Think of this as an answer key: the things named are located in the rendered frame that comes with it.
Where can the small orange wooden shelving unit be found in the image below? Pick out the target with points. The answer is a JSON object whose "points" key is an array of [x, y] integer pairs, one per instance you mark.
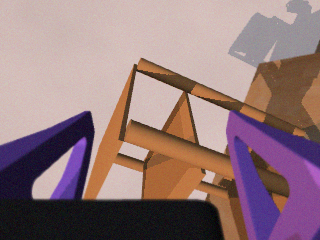
{"points": [[176, 163]]}

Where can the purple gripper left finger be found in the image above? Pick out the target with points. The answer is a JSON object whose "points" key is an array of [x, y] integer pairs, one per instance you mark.
{"points": [[25, 159]]}

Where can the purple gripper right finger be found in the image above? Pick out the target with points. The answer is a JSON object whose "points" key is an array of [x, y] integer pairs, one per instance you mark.
{"points": [[297, 159]]}

